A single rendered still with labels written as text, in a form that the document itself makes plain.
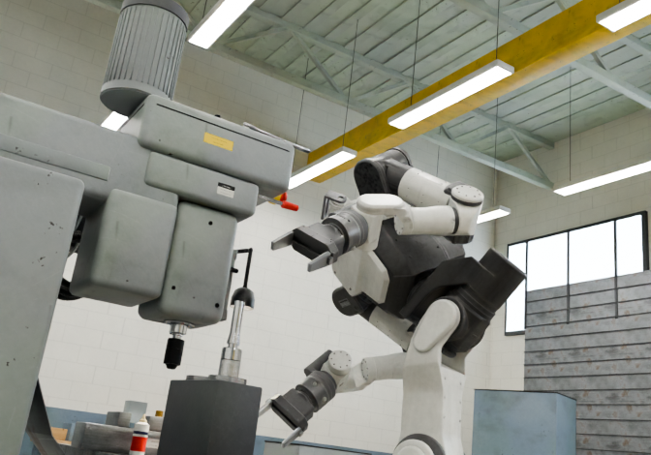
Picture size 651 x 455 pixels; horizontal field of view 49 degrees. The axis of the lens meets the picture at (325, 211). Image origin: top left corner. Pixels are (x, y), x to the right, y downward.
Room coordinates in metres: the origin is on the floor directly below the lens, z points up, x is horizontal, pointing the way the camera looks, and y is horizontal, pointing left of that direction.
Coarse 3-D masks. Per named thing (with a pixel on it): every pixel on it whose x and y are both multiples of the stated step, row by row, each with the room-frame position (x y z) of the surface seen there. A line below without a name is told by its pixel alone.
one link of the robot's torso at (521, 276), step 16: (496, 256) 1.65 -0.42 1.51; (448, 272) 1.72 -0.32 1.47; (464, 272) 1.69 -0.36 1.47; (480, 272) 1.67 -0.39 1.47; (496, 272) 1.65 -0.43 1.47; (512, 272) 1.65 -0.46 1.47; (416, 288) 1.78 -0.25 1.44; (432, 288) 1.74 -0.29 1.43; (448, 288) 1.83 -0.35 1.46; (464, 288) 1.70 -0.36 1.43; (480, 288) 1.68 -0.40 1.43; (496, 288) 1.67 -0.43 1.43; (512, 288) 1.68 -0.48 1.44; (416, 304) 1.77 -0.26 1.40; (480, 304) 1.69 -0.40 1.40; (496, 304) 1.69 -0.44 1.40; (416, 320) 1.80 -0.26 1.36; (448, 352) 1.76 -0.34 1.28
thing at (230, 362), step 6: (222, 354) 1.67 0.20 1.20; (228, 354) 1.66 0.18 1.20; (234, 354) 1.66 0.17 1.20; (240, 354) 1.67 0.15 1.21; (222, 360) 1.66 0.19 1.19; (228, 360) 1.66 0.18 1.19; (234, 360) 1.66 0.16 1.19; (240, 360) 1.68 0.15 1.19; (222, 366) 1.66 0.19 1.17; (228, 366) 1.66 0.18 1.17; (234, 366) 1.66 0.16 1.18; (222, 372) 1.66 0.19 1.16; (228, 372) 1.66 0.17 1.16; (234, 372) 1.66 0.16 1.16
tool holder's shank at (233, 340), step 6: (234, 306) 1.67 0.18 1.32; (240, 306) 1.67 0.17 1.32; (234, 312) 1.67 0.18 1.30; (240, 312) 1.67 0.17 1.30; (234, 318) 1.67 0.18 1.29; (240, 318) 1.67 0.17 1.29; (234, 324) 1.67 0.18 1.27; (240, 324) 1.68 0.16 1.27; (234, 330) 1.67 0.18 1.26; (234, 336) 1.67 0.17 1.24; (228, 342) 1.67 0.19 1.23; (234, 342) 1.67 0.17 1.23
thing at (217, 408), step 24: (192, 384) 1.68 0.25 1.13; (216, 384) 1.60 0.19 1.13; (240, 384) 1.63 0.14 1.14; (168, 408) 1.76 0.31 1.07; (192, 408) 1.67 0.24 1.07; (216, 408) 1.60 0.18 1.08; (240, 408) 1.64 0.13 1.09; (168, 432) 1.74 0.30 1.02; (192, 432) 1.65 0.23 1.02; (216, 432) 1.61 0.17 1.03; (240, 432) 1.64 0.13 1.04
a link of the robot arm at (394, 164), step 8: (384, 152) 1.77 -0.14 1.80; (392, 152) 1.76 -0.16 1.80; (400, 152) 1.77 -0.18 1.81; (376, 160) 1.72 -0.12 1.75; (384, 160) 1.73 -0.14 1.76; (392, 160) 1.73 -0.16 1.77; (400, 160) 1.76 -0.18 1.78; (384, 168) 1.72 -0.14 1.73; (392, 168) 1.71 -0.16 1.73; (400, 168) 1.70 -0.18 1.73; (408, 168) 1.70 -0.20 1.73; (392, 176) 1.71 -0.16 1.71; (400, 176) 1.70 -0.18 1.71; (392, 184) 1.71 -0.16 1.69; (392, 192) 1.73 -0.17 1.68
